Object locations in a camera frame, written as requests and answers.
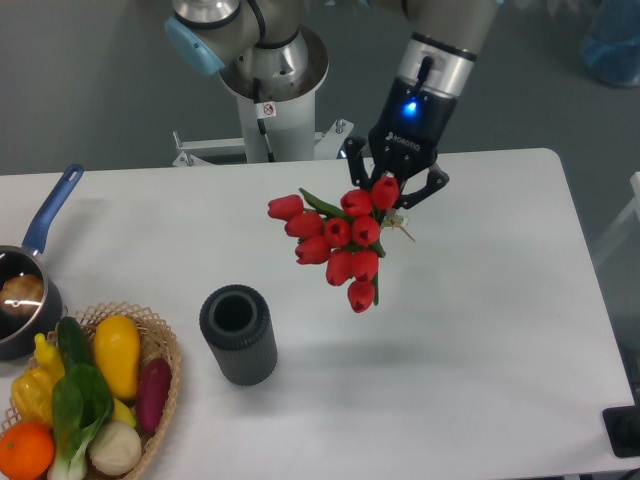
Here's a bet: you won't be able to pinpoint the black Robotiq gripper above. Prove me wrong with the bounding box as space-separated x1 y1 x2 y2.
343 77 457 209

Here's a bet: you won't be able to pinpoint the red tulip bouquet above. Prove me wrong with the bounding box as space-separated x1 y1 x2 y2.
267 174 409 313

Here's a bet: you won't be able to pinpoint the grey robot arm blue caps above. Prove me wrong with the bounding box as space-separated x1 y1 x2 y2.
164 1 499 209

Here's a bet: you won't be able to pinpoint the dark grey ribbed vase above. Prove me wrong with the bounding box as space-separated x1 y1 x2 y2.
199 284 278 386

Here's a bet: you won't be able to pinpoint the blue translucent container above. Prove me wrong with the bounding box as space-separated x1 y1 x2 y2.
579 1 639 87

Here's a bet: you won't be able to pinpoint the woven wicker basket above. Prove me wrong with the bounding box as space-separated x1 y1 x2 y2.
1 302 181 479

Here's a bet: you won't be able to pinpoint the purple eggplant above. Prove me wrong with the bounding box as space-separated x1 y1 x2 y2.
135 357 172 434

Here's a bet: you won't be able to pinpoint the yellow squash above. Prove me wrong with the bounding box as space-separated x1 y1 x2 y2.
94 315 141 402

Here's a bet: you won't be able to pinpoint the black device at table edge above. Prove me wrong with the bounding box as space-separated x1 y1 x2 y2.
602 406 639 458

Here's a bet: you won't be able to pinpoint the green cucumber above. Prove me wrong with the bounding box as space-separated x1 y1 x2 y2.
57 316 95 371

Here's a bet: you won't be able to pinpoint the green bok choy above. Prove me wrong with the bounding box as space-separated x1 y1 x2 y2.
47 364 113 479

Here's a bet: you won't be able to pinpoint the bread roll in pan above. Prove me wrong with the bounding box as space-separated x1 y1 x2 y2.
1 274 44 318

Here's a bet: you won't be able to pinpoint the beige garlic bulb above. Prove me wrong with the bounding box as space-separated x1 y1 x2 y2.
89 421 142 476

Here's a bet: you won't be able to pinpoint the yellow bell pepper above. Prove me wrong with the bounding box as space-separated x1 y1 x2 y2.
11 367 54 427

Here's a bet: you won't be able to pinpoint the orange fruit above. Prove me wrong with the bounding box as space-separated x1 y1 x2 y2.
1 422 55 480

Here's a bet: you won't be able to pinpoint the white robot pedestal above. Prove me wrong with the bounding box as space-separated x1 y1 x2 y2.
173 26 354 167

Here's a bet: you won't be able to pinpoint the blue handled saucepan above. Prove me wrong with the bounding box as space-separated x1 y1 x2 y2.
1 164 84 361

